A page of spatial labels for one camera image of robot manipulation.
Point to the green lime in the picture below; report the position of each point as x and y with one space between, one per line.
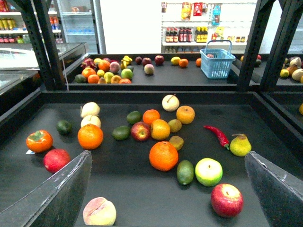
185 172
121 132
134 117

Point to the black metal shelf rack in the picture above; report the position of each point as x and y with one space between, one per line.
121 171

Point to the brown kiwi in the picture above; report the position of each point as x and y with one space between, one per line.
175 125
177 142

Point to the yellow orange fruit back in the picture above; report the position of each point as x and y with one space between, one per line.
185 114

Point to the glass top freezer chest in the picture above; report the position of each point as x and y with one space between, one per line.
20 74

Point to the brown kiwi lower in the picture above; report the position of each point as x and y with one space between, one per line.
177 142

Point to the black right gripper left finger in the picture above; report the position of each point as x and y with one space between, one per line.
56 202

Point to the red apple front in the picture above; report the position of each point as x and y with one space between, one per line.
226 200

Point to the yellow orange fruit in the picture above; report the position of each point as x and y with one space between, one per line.
160 129
185 114

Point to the pale peach fruit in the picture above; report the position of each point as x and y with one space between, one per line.
99 212

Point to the yellow orange fruit centre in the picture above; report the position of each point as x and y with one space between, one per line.
160 129

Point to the yellow green pear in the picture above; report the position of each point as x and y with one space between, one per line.
240 145

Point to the red pomegranate fruit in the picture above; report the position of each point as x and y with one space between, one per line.
56 159

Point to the left drinks shelf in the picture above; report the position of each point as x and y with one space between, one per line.
15 28

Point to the large orange left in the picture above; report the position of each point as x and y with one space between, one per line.
90 136

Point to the red yellow apple centre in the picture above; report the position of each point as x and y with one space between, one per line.
140 131

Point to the white round pear back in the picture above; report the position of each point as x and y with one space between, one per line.
170 103

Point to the blue plastic basket far shelf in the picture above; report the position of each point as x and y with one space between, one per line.
215 62

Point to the large orange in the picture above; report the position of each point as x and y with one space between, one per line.
90 136
163 156

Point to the brown kiwi upper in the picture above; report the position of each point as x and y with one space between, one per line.
175 125

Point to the dark avocado left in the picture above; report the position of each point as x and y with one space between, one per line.
64 127

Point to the large orange centre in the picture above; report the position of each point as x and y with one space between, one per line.
163 156

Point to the small orange back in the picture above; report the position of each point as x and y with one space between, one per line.
150 115

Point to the white wall goods shelf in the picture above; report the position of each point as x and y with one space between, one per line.
189 25

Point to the green lime centre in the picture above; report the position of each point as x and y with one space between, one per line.
121 132

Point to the orange persimmon fruit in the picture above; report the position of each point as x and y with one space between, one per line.
39 141

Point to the green lime front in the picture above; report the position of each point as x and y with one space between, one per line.
185 172

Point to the green lime upper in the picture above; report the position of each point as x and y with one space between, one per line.
134 117

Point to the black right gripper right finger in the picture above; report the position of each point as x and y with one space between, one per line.
280 194

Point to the green apple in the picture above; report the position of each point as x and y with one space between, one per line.
208 172

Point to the red chili pepper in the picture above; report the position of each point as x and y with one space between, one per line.
223 140

